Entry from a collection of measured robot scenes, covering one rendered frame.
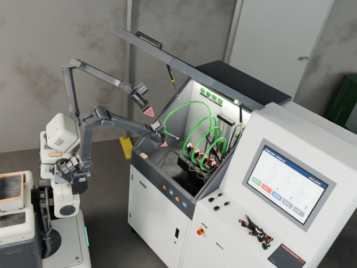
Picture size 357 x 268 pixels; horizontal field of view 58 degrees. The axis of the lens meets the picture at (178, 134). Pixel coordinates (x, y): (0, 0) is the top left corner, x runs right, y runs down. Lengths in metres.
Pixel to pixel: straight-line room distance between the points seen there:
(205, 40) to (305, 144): 2.25
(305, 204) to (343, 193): 0.22
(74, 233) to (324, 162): 1.94
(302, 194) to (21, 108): 2.89
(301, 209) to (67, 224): 1.83
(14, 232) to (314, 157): 1.79
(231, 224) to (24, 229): 1.26
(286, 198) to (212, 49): 2.35
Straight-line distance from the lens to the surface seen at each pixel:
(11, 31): 3.43
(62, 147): 2.02
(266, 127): 1.98
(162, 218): 2.56
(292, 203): 2.00
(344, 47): 5.19
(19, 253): 2.43
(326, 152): 1.88
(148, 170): 2.42
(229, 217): 2.10
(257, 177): 2.06
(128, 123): 1.80
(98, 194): 3.46
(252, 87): 2.42
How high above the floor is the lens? 2.53
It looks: 36 degrees down
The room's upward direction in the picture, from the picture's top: 9 degrees clockwise
